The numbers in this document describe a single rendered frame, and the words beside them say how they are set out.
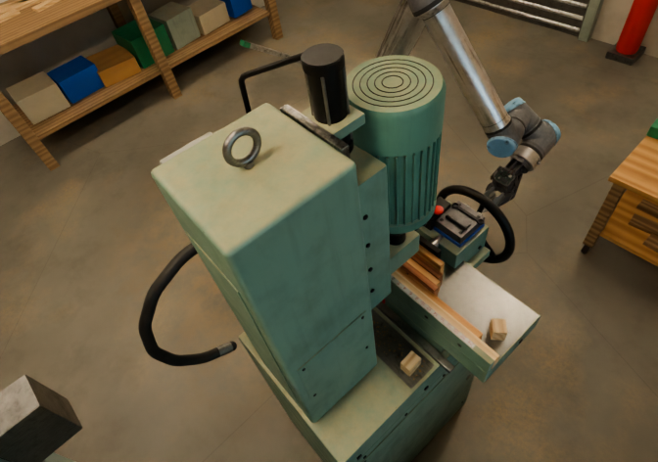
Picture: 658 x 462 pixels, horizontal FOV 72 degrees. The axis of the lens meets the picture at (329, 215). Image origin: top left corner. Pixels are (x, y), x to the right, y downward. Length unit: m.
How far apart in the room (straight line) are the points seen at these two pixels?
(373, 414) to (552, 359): 1.17
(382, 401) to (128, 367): 1.49
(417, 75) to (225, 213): 0.40
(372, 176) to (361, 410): 0.65
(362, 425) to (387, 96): 0.78
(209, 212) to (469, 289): 0.79
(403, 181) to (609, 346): 1.63
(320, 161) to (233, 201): 0.13
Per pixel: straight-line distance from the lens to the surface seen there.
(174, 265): 0.89
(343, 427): 1.19
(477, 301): 1.21
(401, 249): 1.08
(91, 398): 2.45
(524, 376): 2.14
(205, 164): 0.68
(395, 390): 1.21
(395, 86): 0.78
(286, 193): 0.60
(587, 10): 3.96
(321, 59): 0.65
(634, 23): 3.76
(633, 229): 2.47
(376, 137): 0.75
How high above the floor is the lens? 1.95
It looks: 49 degrees down
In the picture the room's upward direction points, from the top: 11 degrees counter-clockwise
